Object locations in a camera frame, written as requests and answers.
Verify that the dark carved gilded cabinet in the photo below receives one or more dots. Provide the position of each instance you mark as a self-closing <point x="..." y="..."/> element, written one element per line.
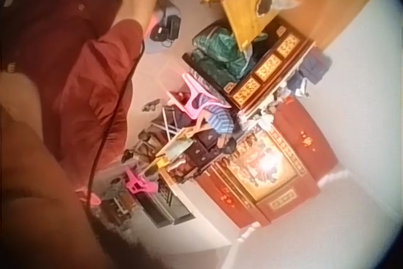
<point x="267" y="67"/>

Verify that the green patterned cloth heap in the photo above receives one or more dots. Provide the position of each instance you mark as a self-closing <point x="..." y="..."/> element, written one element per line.
<point x="220" y="54"/>

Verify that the black small drawer chest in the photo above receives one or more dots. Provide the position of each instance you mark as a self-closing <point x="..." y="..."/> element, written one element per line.
<point x="201" y="152"/>

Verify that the cluttered rack of household items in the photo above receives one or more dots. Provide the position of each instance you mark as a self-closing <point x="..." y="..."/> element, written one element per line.
<point x="151" y="168"/>

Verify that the red gilded altar cabinet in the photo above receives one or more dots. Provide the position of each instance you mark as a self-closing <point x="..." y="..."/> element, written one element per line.
<point x="267" y="168"/>

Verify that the blue striped cloth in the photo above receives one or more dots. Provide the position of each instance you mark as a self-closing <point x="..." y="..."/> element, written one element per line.
<point x="218" y="119"/>

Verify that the blue folded clothes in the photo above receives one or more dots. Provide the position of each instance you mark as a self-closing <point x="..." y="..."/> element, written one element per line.
<point x="311" y="69"/>

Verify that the pink plastic stool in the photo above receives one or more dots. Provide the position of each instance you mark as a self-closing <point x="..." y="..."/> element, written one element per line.
<point x="195" y="97"/>

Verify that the pink plastic hanger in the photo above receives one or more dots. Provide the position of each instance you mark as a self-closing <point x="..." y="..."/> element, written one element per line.
<point x="137" y="182"/>

